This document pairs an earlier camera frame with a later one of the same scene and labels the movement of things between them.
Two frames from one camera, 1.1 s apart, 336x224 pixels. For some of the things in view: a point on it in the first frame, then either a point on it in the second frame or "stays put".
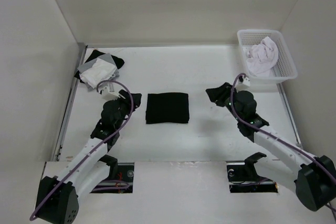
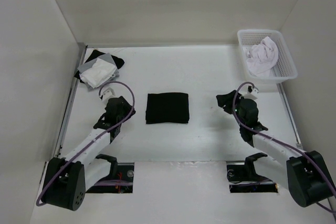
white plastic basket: [266, 57] stays put
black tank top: [167, 107] stays put
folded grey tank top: [106, 57] stays put
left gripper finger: [136, 98] to [132, 113]
